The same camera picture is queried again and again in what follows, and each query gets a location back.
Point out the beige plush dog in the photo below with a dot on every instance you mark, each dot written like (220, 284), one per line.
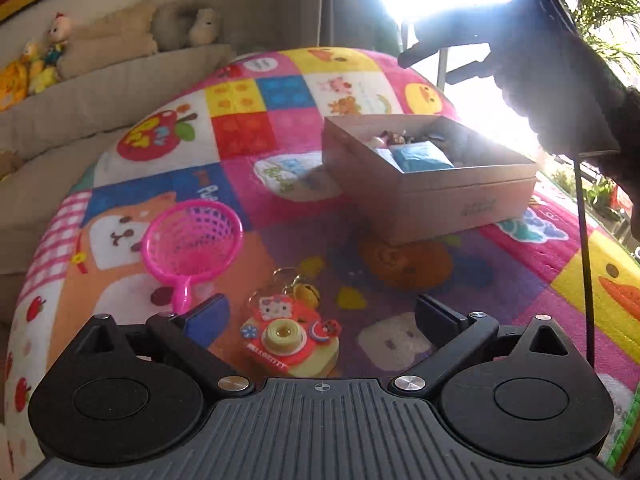
(115, 40)

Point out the grey curtain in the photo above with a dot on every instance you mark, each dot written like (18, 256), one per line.
(350, 5)

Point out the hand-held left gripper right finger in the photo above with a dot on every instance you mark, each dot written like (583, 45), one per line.
(440, 319)

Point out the pink cardboard box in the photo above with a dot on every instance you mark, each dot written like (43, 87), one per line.
(440, 195)

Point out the pink toy net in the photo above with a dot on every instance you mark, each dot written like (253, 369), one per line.
(192, 240)

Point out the cartoon boy doll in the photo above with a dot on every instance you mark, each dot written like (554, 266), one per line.
(56, 40)

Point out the green palm plant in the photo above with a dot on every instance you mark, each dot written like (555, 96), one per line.
(605, 0)

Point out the brown and yellow toy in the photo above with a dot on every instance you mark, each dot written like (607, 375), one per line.
(400, 137)

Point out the blue cotton pad packet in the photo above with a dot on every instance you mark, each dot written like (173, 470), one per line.
(420, 157)

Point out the beige sofa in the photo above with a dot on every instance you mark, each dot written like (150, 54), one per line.
(75, 110)

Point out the grey neck pillow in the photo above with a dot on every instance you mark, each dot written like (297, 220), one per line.
(172, 20)

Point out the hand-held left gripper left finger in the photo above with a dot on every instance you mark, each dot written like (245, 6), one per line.
(207, 316)

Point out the pink and white toy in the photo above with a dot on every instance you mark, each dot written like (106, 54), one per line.
(377, 141)

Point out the cream bear plush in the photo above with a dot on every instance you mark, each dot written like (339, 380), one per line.
(205, 25)

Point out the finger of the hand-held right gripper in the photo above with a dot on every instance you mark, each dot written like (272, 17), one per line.
(440, 52)
(470, 72)

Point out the yellow bird plush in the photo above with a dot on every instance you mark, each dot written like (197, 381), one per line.
(37, 67)

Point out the colourful cartoon play mat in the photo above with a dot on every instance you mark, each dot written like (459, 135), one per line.
(300, 210)

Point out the yellow striped plush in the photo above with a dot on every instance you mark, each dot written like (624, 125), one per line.
(11, 85)

